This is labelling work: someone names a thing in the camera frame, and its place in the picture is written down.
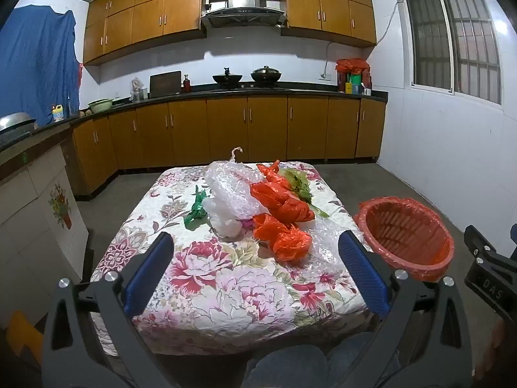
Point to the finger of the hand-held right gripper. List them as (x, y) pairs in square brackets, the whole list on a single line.
[(492, 279)]

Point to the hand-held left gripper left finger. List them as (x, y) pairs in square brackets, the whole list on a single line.
[(151, 266)]

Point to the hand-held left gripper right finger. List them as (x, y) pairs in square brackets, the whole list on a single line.
[(361, 266)]

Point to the clear bubble wrap sheet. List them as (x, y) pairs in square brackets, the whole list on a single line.
[(323, 246)]

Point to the red basket with orange liner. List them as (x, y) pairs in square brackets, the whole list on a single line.
[(404, 234)]

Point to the small orange plastic bag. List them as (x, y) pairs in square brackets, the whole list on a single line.
[(282, 238)]

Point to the olive green plastic bag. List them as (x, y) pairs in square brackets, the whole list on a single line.
[(301, 186)]

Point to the large orange plastic bag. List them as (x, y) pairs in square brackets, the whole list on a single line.
[(282, 202)]

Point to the person's right hand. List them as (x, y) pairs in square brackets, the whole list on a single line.
[(501, 347)]

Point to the dark green plastic bag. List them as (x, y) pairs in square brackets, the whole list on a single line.
[(198, 210)]

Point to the floral tablecloth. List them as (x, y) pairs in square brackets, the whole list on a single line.
[(226, 283)]

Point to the white plastic bag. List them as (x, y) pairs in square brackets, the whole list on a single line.
[(226, 220)]

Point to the pink plastic bag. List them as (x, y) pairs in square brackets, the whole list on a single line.
[(248, 223)]

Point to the clear bubble wrap bag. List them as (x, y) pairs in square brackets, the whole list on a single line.
[(230, 190)]

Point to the person's blue jeans legs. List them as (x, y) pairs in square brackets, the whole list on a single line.
[(291, 363)]

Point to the white flower-print panel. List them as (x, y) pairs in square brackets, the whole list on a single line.
[(32, 218)]

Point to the yellow object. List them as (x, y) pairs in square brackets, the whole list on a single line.
[(24, 333)]

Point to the wooden lower cabinets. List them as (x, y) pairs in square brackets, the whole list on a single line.
[(226, 129)]

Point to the wooden cabinets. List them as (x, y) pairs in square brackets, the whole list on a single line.
[(161, 8), (226, 129)]

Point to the green basins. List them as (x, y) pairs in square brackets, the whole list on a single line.
[(100, 106)]

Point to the glass jar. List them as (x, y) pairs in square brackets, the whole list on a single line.
[(137, 91)]

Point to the yellow detergent bottle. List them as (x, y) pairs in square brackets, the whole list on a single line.
[(58, 115)]

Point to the dark cutting board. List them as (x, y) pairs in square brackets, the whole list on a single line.
[(165, 84)]

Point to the red bottle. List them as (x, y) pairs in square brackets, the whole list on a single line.
[(186, 85)]

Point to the black kitchen countertop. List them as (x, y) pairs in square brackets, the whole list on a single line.
[(210, 91)]

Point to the metal basin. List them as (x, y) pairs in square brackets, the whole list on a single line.
[(16, 123)]

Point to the black wok with lid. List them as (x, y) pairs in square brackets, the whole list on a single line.
[(265, 74)]

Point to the blue cloth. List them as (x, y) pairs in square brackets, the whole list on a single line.
[(36, 64)]

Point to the barred window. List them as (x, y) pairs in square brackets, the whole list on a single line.
[(452, 36)]

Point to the wooden upper cabinets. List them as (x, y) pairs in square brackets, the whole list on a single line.
[(161, 8)]

